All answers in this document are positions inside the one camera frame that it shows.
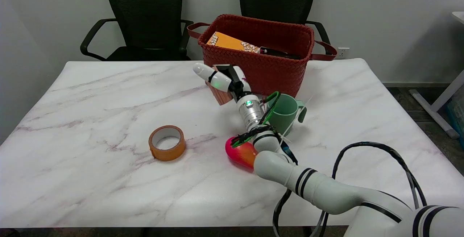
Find orange popcorn box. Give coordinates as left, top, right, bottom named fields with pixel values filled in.
left=206, top=32, right=261, bottom=54

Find blue storage bin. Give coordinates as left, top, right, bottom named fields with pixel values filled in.
left=446, top=85, right=464, bottom=147

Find red woven basket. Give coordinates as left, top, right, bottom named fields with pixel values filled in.
left=187, top=14, right=337, bottom=98

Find orange tape roll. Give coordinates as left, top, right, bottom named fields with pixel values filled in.
left=148, top=125, right=186, bottom=162

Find black pen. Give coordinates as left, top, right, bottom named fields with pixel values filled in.
left=260, top=47, right=301, bottom=60

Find red yellow toy mango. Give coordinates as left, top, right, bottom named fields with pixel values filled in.
left=225, top=137, right=259, bottom=169

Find white cable tie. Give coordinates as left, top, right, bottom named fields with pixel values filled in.
left=278, top=97, right=313, bottom=147

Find white desk frame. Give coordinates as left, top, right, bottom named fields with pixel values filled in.
left=409, top=11, right=464, bottom=139

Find green plastic mug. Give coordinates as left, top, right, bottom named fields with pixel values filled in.
left=266, top=93, right=308, bottom=137

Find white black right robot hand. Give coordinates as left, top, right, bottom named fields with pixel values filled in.
left=192, top=62, right=252, bottom=102

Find green robot cable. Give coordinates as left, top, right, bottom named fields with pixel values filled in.
left=231, top=91, right=282, bottom=149

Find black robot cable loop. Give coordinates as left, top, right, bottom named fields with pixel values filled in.
left=273, top=141, right=428, bottom=237

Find brown wooden cylinder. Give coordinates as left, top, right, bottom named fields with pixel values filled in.
left=206, top=65, right=235, bottom=106

